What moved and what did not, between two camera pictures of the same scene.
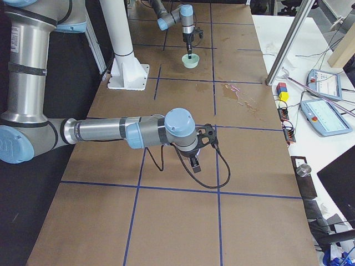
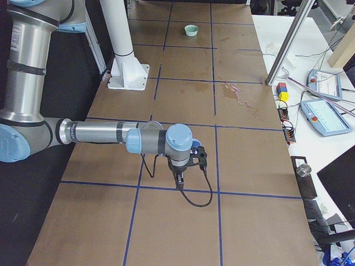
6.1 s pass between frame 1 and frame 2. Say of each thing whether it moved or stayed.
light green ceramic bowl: moved
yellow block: stayed
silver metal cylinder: stayed
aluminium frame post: stayed
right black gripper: moved
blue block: stayed
